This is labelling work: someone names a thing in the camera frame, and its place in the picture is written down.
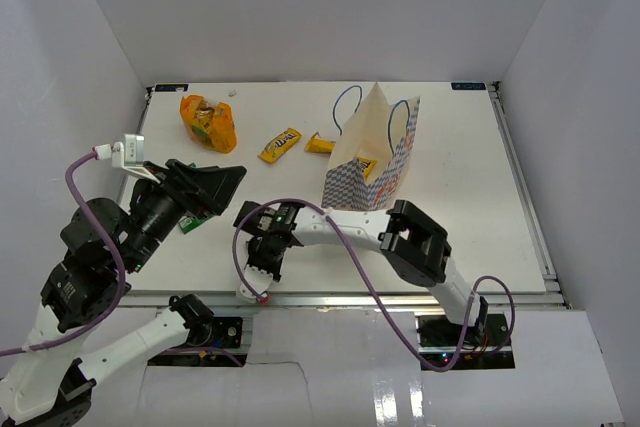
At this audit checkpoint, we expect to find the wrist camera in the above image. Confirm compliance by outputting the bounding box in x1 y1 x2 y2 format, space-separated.
111 134 153 180
236 265 274 304

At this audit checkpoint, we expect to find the left table corner label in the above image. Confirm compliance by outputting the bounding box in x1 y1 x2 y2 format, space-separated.
154 83 189 93

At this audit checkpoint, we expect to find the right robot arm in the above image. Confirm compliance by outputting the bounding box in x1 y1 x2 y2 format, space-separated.
232 199 488 346

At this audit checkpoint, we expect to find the yellow M&M's packet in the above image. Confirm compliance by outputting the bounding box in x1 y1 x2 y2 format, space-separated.
258 127 302 164
355 157 377 179

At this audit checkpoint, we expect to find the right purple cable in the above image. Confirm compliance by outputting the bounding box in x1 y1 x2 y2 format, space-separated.
232 196 516 373

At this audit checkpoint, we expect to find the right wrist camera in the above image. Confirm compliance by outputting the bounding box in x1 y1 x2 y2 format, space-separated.
236 265 274 304

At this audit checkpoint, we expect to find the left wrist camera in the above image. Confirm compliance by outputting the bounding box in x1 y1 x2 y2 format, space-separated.
111 134 153 180

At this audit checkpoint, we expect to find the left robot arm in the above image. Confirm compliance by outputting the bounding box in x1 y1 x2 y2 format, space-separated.
1 159 246 426

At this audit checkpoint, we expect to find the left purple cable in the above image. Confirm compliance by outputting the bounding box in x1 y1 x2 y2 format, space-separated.
0 145 246 368

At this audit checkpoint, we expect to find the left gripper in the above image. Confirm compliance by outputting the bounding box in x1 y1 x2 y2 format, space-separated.
123 156 249 270

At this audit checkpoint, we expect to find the black table corner label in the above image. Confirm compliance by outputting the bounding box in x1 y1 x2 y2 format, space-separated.
451 82 486 91

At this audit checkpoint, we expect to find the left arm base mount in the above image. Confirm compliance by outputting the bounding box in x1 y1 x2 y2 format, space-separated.
147 317 246 368

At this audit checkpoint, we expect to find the yellow snack packet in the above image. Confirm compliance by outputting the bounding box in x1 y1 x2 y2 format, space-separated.
305 132 335 154

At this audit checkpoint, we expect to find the green Fox's candy bag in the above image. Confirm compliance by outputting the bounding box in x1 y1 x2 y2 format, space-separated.
178 214 213 235

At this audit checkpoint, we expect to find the orange chips bag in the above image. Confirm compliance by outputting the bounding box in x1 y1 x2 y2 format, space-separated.
179 95 237 154

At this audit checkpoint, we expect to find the purple cable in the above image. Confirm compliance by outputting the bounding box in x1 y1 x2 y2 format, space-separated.
232 196 516 373
0 145 246 368

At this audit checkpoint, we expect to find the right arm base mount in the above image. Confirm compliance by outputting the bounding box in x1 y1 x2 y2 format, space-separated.
416 314 516 370

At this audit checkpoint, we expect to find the checkered paper bag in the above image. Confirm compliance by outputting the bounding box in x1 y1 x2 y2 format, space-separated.
321 84 421 212

